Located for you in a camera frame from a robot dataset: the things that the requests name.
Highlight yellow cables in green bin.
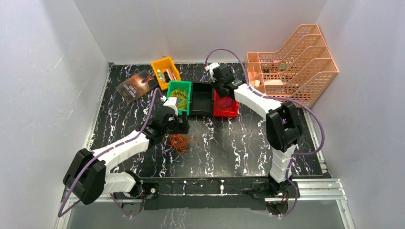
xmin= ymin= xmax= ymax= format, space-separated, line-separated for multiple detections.
xmin=171 ymin=88 xmax=190 ymax=110

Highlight green plastic bin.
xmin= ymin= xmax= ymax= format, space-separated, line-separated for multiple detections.
xmin=167 ymin=81 xmax=192 ymax=115

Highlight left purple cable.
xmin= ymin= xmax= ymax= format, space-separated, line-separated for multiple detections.
xmin=57 ymin=88 xmax=165 ymax=219

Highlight yellow plastic bin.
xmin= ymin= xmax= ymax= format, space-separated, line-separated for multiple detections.
xmin=151 ymin=57 xmax=181 ymax=91

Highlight red plastic bin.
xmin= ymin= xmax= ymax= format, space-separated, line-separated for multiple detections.
xmin=213 ymin=91 xmax=239 ymax=118

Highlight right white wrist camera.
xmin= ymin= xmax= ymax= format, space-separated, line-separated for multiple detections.
xmin=204 ymin=62 xmax=220 ymax=82

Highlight markers in yellow bin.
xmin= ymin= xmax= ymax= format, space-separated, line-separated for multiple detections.
xmin=157 ymin=68 xmax=177 ymax=83

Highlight orange yellow cables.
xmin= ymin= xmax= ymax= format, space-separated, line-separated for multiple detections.
xmin=165 ymin=134 xmax=199 ymax=155

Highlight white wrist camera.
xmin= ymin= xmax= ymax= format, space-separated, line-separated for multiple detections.
xmin=204 ymin=62 xmax=220 ymax=82
xmin=160 ymin=97 xmax=178 ymax=117

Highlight peach plastic file rack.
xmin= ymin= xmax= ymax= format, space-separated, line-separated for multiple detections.
xmin=245 ymin=24 xmax=339 ymax=107

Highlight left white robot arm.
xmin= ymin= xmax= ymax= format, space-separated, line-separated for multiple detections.
xmin=63 ymin=107 xmax=190 ymax=205

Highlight dark paperback book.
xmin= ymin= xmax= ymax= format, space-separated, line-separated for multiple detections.
xmin=116 ymin=70 xmax=158 ymax=104

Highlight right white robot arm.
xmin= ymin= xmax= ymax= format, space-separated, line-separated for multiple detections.
xmin=204 ymin=62 xmax=302 ymax=198

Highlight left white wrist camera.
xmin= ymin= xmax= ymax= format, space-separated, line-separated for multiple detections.
xmin=160 ymin=97 xmax=178 ymax=117

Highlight black plastic bin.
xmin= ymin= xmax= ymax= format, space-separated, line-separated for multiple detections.
xmin=189 ymin=82 xmax=214 ymax=117

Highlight dark red cable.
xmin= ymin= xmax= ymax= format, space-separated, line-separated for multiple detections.
xmin=216 ymin=96 xmax=233 ymax=110

